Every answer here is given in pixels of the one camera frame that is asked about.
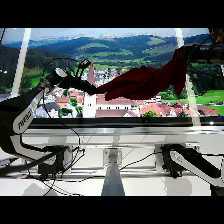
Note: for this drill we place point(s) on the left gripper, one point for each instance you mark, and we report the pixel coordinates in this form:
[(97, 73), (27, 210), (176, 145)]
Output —
[(76, 83)]

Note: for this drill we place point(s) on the red garment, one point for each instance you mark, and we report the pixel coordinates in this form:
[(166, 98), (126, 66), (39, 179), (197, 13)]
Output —
[(146, 81)]

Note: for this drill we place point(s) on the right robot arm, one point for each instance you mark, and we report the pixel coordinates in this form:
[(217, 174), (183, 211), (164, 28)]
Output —
[(196, 165)]

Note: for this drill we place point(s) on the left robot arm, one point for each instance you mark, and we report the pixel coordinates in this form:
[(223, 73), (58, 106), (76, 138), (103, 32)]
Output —
[(23, 116)]

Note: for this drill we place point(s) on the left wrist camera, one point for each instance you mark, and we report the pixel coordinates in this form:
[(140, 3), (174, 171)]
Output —
[(85, 65)]

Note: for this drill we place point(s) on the silver frame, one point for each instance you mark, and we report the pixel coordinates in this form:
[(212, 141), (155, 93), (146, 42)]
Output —
[(113, 181)]

